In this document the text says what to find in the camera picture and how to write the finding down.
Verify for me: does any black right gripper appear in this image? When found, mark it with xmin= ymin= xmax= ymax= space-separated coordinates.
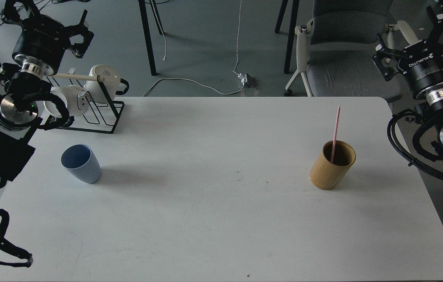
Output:
xmin=372 ymin=0 xmax=443 ymax=100

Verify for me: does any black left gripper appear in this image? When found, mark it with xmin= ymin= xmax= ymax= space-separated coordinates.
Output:
xmin=0 ymin=0 xmax=94 ymax=75

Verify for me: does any blue plastic cup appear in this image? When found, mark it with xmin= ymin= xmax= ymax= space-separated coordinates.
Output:
xmin=61 ymin=144 xmax=102 ymax=184

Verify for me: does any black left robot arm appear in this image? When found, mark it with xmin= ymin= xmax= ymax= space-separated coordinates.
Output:
xmin=0 ymin=0 xmax=94 ymax=268

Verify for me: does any white mug on rack front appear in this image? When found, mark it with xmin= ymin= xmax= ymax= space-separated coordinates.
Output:
xmin=50 ymin=85 xmax=90 ymax=117

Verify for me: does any white mug on rack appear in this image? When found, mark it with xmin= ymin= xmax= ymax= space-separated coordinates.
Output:
xmin=84 ymin=64 xmax=129 ymax=104
xmin=50 ymin=85 xmax=90 ymax=117

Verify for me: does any white mug on rack rear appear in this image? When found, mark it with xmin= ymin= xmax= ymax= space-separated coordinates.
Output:
xmin=84 ymin=64 xmax=129 ymax=104

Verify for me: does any grey office chair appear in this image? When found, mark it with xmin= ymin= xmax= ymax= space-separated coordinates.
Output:
xmin=284 ymin=0 xmax=417 ymax=103

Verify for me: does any black table leg left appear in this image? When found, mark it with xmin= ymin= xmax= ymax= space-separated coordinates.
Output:
xmin=138 ymin=0 xmax=165 ymax=76

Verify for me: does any black table leg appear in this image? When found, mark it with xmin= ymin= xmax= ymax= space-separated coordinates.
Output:
xmin=138 ymin=0 xmax=165 ymax=76
xmin=274 ymin=0 xmax=300 ymax=74

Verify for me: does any black table leg right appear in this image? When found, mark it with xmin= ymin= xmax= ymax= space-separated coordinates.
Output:
xmin=274 ymin=0 xmax=300 ymax=74

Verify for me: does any bamboo cylindrical holder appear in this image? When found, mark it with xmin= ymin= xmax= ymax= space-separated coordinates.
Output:
xmin=309 ymin=140 xmax=357 ymax=190

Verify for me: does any black wire mug rack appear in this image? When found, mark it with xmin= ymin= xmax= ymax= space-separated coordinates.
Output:
xmin=48 ymin=69 xmax=125 ymax=134

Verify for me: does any white cable on floor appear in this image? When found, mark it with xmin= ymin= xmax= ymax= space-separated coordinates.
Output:
xmin=142 ymin=0 xmax=245 ymax=97

